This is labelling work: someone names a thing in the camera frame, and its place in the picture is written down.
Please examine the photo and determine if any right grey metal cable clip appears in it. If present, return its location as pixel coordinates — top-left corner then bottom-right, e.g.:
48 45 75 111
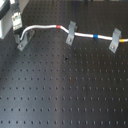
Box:
109 28 121 53

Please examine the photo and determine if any left grey metal cable clip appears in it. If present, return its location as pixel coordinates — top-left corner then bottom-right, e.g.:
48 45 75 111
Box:
17 30 35 51

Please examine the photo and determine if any middle grey metal cable clip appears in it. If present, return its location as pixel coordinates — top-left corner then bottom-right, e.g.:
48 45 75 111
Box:
66 21 77 45

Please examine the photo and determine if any grey metal cable clip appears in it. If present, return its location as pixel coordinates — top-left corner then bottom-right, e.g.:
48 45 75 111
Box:
109 28 121 53
17 30 35 51
66 21 77 45

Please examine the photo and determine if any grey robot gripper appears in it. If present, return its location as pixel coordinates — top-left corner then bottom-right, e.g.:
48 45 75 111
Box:
10 0 23 44

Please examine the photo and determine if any white cable with coloured bands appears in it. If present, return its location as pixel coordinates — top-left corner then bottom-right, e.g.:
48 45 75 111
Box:
18 24 128 44

